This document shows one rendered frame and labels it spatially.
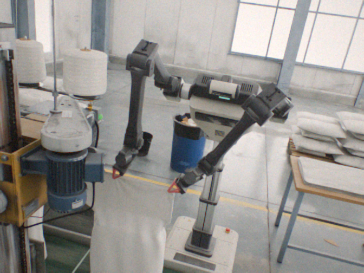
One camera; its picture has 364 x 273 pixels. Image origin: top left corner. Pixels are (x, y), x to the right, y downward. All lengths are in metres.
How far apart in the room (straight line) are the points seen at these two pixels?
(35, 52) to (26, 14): 6.01
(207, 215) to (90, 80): 1.38
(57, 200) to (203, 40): 8.44
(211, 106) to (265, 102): 0.59
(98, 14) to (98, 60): 8.94
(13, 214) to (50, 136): 0.37
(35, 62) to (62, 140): 0.37
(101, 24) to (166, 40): 1.96
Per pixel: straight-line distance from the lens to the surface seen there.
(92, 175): 1.27
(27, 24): 7.39
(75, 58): 1.23
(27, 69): 1.39
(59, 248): 2.27
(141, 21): 9.91
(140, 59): 1.30
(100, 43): 10.20
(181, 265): 2.13
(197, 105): 1.77
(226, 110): 1.75
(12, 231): 1.50
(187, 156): 3.81
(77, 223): 2.37
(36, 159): 1.29
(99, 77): 1.26
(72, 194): 1.31
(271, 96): 1.24
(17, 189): 1.32
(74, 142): 1.17
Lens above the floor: 1.89
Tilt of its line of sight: 22 degrees down
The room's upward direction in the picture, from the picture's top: 8 degrees clockwise
